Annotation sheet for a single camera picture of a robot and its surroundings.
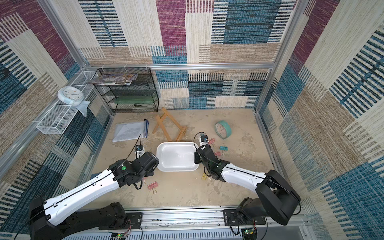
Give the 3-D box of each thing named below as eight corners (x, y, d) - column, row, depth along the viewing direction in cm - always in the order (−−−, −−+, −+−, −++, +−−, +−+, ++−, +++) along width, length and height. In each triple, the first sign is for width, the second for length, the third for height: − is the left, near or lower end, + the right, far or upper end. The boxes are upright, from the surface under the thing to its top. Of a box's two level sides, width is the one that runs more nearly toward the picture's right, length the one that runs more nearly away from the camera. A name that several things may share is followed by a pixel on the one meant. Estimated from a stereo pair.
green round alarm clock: (224, 141, 104) (227, 131, 95) (214, 130, 110) (216, 120, 101) (229, 138, 105) (233, 128, 96) (220, 128, 111) (222, 117, 102)
